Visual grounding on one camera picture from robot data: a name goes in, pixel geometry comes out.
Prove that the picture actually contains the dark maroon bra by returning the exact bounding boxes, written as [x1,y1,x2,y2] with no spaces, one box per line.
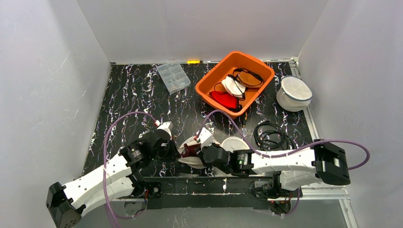
[182,143,201,158]

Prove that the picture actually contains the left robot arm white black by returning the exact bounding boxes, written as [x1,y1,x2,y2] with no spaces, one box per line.
[46,130,176,228]

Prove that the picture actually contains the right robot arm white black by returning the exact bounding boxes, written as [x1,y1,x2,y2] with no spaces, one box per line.
[198,140,351,191]

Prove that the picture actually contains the red bra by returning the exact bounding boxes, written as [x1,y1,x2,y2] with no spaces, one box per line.
[209,91,242,112]

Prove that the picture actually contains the white bra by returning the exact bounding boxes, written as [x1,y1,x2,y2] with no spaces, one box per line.
[221,76,246,98]

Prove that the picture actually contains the grey-trim mesh laundry bag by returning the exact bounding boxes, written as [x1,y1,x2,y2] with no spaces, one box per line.
[276,76,313,112]

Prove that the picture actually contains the black yellow screwdriver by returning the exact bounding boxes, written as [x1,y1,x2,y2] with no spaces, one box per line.
[240,112,248,130]

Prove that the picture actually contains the clear plastic compartment box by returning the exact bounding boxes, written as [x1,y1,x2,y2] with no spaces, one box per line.
[156,61,191,95]

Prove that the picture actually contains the yellow marker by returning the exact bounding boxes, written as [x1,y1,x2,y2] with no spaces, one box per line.
[186,60,202,64]

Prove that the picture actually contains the orange plastic bin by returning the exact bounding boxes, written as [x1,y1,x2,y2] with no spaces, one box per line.
[195,51,274,119]

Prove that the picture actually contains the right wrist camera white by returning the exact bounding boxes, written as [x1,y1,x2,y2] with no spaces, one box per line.
[195,127,213,148]

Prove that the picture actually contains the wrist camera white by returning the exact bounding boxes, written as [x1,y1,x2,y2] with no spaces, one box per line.
[156,121,173,140]
[195,127,213,148]

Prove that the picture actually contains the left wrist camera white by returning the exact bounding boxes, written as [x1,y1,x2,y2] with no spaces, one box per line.
[156,121,173,140]

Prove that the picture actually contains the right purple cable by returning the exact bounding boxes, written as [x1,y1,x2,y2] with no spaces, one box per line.
[196,109,371,171]

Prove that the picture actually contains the purple cable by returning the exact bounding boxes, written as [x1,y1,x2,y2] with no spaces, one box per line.
[103,111,160,228]
[196,109,371,171]

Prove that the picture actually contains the coiled black cable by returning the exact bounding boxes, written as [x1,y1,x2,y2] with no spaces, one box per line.
[253,121,298,151]

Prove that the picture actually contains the orange bra black straps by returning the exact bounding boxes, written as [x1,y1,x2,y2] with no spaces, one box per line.
[232,67,264,89]

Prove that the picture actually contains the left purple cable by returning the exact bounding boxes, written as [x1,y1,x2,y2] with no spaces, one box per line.
[103,111,160,228]

